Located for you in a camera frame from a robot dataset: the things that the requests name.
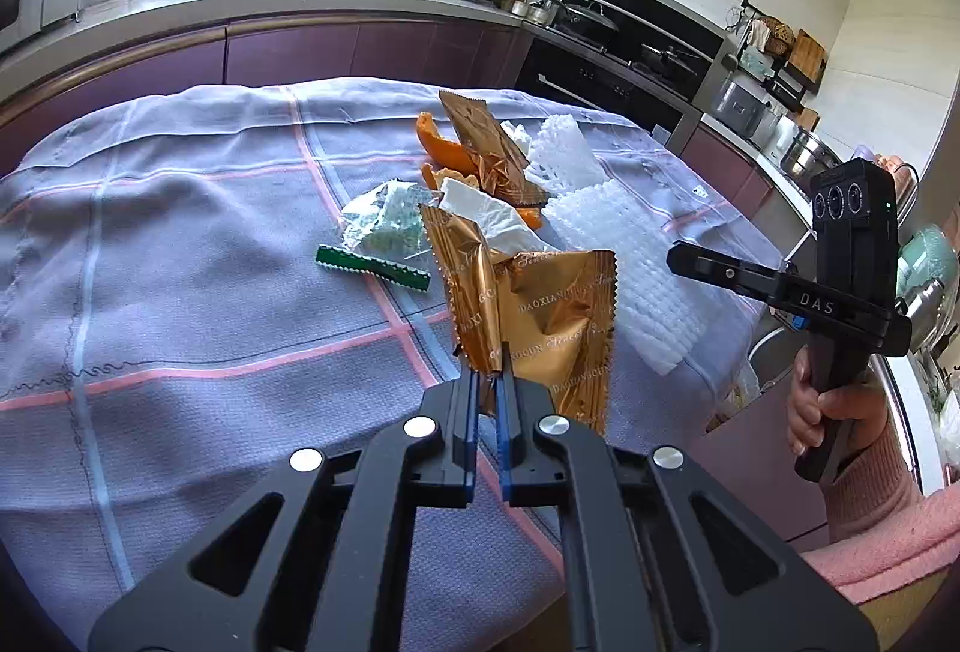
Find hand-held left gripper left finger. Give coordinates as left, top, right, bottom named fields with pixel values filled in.
left=88, top=363, right=481, bottom=652

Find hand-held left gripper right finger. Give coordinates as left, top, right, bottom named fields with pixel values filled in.
left=496, top=343, right=880, bottom=652

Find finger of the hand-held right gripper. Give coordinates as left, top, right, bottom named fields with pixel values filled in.
left=666, top=241, right=788, bottom=306

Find gold snack wrapper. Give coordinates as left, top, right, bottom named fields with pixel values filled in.
left=418, top=204, right=511, bottom=374
left=439, top=91, right=552, bottom=207
left=495, top=249, right=617, bottom=437

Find person's right hand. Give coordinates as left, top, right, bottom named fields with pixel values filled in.
left=786, top=348, right=895, bottom=465

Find mint green appliance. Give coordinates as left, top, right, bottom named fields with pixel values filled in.
left=896, top=224, right=950, bottom=315

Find white foam fruit net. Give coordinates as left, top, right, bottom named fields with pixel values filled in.
left=541, top=179, right=710, bottom=375
left=525, top=113, right=608, bottom=195

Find steel bowl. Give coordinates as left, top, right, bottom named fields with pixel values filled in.
left=780, top=128, right=842, bottom=177

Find metal box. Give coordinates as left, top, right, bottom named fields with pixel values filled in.
left=709, top=80, right=770, bottom=135

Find green wrapper strip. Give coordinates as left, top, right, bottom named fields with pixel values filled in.
left=315, top=244, right=432, bottom=291

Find white tissue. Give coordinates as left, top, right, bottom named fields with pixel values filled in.
left=439, top=175, right=560, bottom=252

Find wooden cutting board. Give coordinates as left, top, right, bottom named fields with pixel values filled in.
left=789, top=29, right=826, bottom=80

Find black frying pan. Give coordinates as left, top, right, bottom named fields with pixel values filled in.
left=637, top=44, right=710, bottom=77

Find black stove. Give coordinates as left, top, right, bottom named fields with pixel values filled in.
left=517, top=0, right=740, bottom=134

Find green white plastic wrapper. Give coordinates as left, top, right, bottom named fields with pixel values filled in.
left=341, top=181, right=443, bottom=263

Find wok with glass lid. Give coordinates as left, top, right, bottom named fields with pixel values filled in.
left=555, top=1, right=622, bottom=34

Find checked purple tablecloth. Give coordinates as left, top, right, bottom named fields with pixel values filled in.
left=0, top=77, right=766, bottom=652

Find purple base cabinets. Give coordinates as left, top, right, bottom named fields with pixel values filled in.
left=0, top=17, right=535, bottom=135

